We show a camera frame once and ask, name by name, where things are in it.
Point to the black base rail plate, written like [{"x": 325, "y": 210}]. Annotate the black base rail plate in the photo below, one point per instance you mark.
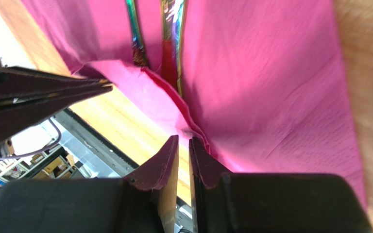
[{"x": 91, "y": 147}]

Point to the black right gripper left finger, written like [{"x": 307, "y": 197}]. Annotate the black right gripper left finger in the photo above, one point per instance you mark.
[{"x": 160, "y": 171}]

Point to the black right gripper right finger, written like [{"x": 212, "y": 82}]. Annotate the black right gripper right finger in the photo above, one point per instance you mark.
[{"x": 206, "y": 171}]

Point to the magenta paper napkin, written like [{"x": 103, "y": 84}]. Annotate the magenta paper napkin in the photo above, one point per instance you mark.
[{"x": 264, "y": 85}]

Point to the iridescent table knife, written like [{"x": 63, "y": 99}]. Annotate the iridescent table knife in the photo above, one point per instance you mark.
[{"x": 173, "y": 16}]

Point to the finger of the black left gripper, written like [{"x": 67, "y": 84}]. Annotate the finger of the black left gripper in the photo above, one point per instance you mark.
[
  {"x": 21, "y": 116},
  {"x": 20, "y": 85}
]

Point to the iridescent fork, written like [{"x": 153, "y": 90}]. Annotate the iridescent fork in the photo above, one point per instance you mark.
[{"x": 138, "y": 47}]

